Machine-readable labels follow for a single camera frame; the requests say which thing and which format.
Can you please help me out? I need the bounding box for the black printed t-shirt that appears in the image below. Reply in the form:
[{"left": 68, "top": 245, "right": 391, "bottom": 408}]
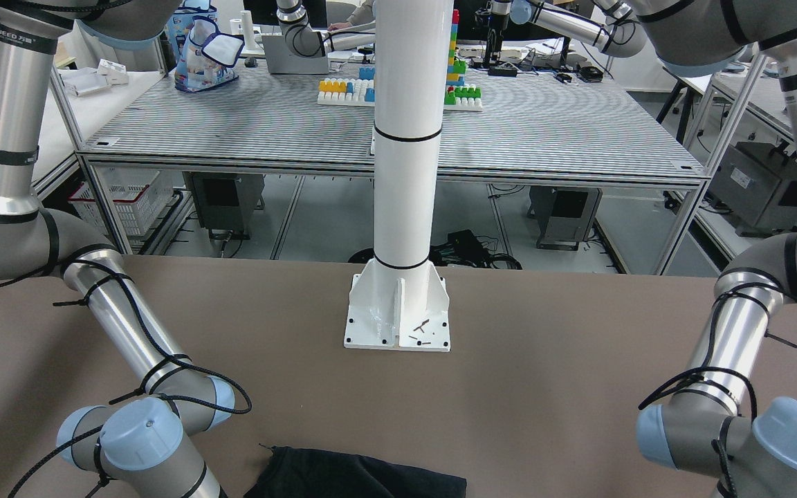
[{"left": 246, "top": 445, "right": 468, "bottom": 497}]

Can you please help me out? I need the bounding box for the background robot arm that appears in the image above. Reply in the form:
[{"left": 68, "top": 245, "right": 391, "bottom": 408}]
[{"left": 483, "top": 1, "right": 646, "bottom": 67}]

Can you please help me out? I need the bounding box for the colourful toy block set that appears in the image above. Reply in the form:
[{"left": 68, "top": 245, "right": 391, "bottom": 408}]
[{"left": 317, "top": 1, "right": 484, "bottom": 118}]

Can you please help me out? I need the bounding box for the brown table mat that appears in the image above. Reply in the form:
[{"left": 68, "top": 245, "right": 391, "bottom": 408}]
[{"left": 0, "top": 255, "right": 797, "bottom": 498}]

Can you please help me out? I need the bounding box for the silver laptop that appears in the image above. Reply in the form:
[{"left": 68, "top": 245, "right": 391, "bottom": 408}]
[{"left": 262, "top": 35, "right": 329, "bottom": 75}]

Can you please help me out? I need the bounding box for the white plastic crate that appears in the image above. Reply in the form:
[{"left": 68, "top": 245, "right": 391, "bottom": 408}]
[{"left": 68, "top": 168, "right": 174, "bottom": 237}]

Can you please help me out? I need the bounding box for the blue white plastic bag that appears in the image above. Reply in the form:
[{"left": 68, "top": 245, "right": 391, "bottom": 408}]
[{"left": 165, "top": 1, "right": 244, "bottom": 93}]

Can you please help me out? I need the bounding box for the white camera pole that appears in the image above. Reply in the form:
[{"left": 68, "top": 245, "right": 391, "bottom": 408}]
[{"left": 343, "top": 0, "right": 452, "bottom": 353}]

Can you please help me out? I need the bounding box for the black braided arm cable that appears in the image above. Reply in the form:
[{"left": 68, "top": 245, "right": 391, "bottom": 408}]
[
  {"left": 637, "top": 284, "right": 797, "bottom": 498},
  {"left": 0, "top": 14, "right": 253, "bottom": 498}
]

